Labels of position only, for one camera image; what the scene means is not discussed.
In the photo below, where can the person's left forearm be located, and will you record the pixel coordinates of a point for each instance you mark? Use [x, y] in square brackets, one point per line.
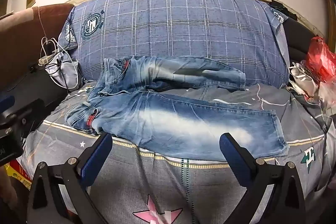
[6, 192]

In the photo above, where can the red plastic bag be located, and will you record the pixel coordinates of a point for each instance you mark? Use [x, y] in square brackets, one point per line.
[319, 58]

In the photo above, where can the grey white crumpled cloth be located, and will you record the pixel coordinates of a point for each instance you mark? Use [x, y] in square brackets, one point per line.
[302, 77]

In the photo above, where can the white power strip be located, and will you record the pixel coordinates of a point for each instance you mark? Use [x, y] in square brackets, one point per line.
[48, 58]

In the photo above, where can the clear plastic bag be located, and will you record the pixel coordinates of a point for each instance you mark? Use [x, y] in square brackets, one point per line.
[328, 95]

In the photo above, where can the yellow red package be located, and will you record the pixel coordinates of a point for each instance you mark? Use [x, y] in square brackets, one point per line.
[18, 174]

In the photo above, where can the black leather bed frame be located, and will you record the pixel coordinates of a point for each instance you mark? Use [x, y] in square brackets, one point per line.
[31, 87]

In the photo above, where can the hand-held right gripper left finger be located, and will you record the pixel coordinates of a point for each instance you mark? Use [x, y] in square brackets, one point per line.
[95, 154]

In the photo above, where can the brown upholstered headboard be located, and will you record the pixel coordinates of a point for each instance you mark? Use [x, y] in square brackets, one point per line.
[21, 43]

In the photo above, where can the pale blue pillow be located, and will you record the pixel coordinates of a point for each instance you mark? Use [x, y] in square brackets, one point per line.
[67, 69]

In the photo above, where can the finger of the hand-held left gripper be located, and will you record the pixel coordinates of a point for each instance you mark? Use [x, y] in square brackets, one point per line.
[23, 115]

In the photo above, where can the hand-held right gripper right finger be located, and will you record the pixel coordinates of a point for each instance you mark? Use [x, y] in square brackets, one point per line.
[233, 158]

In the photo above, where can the grey printed bedsheet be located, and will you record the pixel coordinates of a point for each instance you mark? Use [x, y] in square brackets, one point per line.
[157, 187]

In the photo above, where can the blue denim pants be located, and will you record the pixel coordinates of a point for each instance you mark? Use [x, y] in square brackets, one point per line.
[157, 119]

